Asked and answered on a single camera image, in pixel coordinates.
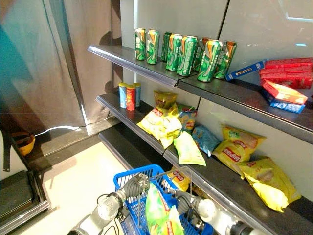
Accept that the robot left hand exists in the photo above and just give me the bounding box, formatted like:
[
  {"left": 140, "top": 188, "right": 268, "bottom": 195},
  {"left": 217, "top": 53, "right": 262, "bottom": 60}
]
[{"left": 121, "top": 172, "right": 151, "bottom": 199}]

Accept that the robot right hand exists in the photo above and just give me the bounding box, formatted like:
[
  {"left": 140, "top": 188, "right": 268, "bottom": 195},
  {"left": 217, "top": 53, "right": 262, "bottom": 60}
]
[{"left": 168, "top": 188, "right": 205, "bottom": 231}]

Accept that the blue plastic shopping basket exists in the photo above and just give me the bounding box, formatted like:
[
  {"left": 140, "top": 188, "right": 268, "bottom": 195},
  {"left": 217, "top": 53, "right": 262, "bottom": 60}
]
[{"left": 112, "top": 164, "right": 215, "bottom": 235}]

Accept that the dark metal shelf board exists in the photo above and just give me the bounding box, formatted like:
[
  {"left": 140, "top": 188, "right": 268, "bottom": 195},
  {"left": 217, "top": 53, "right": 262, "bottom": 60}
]
[
  {"left": 87, "top": 44, "right": 199, "bottom": 88},
  {"left": 162, "top": 144, "right": 313, "bottom": 235},
  {"left": 177, "top": 72, "right": 313, "bottom": 145},
  {"left": 95, "top": 92, "right": 177, "bottom": 156},
  {"left": 98, "top": 122, "right": 177, "bottom": 173}
]

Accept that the light green chips bag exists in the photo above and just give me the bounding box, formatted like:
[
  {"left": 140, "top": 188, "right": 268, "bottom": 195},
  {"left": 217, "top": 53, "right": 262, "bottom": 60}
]
[{"left": 173, "top": 131, "right": 207, "bottom": 166}]

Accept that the yellow chips bag red logo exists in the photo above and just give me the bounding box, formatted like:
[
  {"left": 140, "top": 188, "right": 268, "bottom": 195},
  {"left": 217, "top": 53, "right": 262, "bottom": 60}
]
[{"left": 212, "top": 140, "right": 258, "bottom": 180}]

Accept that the blue green chips bag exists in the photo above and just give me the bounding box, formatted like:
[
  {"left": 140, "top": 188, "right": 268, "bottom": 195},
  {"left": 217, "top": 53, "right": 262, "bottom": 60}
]
[{"left": 177, "top": 103, "right": 198, "bottom": 134}]

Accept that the yellow chips bag green label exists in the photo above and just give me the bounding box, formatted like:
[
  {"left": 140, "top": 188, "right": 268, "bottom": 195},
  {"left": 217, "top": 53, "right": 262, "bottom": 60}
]
[{"left": 221, "top": 124, "right": 267, "bottom": 154}]

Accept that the large yellow chips bag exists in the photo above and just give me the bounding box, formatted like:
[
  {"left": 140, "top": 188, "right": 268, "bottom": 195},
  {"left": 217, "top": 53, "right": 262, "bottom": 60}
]
[{"left": 238, "top": 156, "right": 302, "bottom": 213}]

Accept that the red chips tube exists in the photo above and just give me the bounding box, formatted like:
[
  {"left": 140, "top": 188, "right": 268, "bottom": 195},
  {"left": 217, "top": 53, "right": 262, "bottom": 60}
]
[{"left": 126, "top": 84, "right": 136, "bottom": 111}]

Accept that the blue chips tube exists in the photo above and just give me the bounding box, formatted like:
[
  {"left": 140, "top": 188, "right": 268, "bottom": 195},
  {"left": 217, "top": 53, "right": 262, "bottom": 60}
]
[
  {"left": 118, "top": 82, "right": 129, "bottom": 109},
  {"left": 133, "top": 82, "right": 142, "bottom": 108}
]

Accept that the olive green chips bag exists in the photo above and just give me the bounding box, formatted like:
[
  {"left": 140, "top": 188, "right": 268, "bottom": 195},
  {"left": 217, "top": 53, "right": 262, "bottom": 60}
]
[{"left": 153, "top": 90, "right": 178, "bottom": 110}]

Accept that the yellow hard hat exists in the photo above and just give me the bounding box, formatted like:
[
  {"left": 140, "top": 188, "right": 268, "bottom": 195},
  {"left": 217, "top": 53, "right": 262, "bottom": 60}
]
[{"left": 13, "top": 132, "right": 36, "bottom": 157}]

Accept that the green soda can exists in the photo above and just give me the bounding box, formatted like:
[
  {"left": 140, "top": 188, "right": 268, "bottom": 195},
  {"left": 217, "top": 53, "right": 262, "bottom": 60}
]
[
  {"left": 166, "top": 33, "right": 183, "bottom": 72},
  {"left": 214, "top": 41, "right": 238, "bottom": 80},
  {"left": 197, "top": 39, "right": 224, "bottom": 83},
  {"left": 192, "top": 37, "right": 209, "bottom": 72},
  {"left": 134, "top": 28, "right": 147, "bottom": 61},
  {"left": 161, "top": 31, "right": 172, "bottom": 63},
  {"left": 145, "top": 29, "right": 160, "bottom": 65},
  {"left": 176, "top": 35, "right": 199, "bottom": 77}
]

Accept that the long blue cookie box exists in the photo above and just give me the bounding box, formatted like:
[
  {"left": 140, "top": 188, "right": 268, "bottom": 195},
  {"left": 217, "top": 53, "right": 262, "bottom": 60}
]
[{"left": 225, "top": 60, "right": 267, "bottom": 82}]

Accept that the grey curtain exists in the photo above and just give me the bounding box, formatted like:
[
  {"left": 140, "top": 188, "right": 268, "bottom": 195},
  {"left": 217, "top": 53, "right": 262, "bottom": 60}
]
[{"left": 0, "top": 0, "right": 123, "bottom": 129}]

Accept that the red orange cracker box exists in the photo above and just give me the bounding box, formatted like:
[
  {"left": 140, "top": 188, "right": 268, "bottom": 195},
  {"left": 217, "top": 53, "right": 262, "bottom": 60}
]
[{"left": 262, "top": 80, "right": 309, "bottom": 106}]

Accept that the red snack box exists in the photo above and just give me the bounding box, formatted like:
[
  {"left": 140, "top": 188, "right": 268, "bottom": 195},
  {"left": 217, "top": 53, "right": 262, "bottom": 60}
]
[
  {"left": 260, "top": 72, "right": 313, "bottom": 90},
  {"left": 265, "top": 57, "right": 313, "bottom": 70},
  {"left": 259, "top": 66, "right": 313, "bottom": 75}
]

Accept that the white cable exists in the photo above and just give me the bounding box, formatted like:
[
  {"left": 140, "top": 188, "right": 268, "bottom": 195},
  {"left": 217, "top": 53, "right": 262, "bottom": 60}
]
[{"left": 34, "top": 125, "right": 82, "bottom": 138}]

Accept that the black strap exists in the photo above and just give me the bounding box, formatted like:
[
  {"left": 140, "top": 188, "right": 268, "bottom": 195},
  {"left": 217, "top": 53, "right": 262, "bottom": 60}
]
[{"left": 1, "top": 136, "right": 12, "bottom": 173}]

